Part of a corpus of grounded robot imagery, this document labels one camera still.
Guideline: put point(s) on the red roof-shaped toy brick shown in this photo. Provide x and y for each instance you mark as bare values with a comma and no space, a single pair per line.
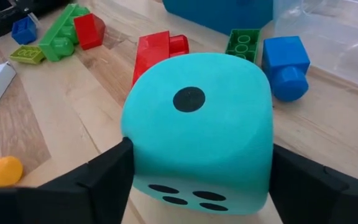
89,31

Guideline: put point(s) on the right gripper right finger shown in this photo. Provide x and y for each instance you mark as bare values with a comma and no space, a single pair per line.
315,196

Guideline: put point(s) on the blue plastic bin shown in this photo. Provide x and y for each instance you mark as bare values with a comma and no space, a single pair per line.
219,14

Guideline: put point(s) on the blue big-stud toy brick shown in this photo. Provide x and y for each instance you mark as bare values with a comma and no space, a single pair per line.
286,62

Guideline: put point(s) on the large red toy brick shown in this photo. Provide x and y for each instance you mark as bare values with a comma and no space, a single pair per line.
151,53

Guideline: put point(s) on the small dark blue toy brick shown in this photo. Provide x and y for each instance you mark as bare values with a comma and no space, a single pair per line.
23,31

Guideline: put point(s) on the long green toy brick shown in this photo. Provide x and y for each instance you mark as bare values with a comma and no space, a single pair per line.
57,37

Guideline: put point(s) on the cyan foam die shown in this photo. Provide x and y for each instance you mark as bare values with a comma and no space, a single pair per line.
197,133

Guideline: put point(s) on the lime green toy brick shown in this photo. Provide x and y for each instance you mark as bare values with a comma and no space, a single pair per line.
26,54

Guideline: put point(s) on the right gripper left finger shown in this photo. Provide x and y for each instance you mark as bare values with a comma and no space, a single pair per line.
73,196

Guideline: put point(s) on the dark green hollow toy brick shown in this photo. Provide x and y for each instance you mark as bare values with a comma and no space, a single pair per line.
233,40

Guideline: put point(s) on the clear plastic bin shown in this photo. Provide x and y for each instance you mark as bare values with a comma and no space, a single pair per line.
337,40

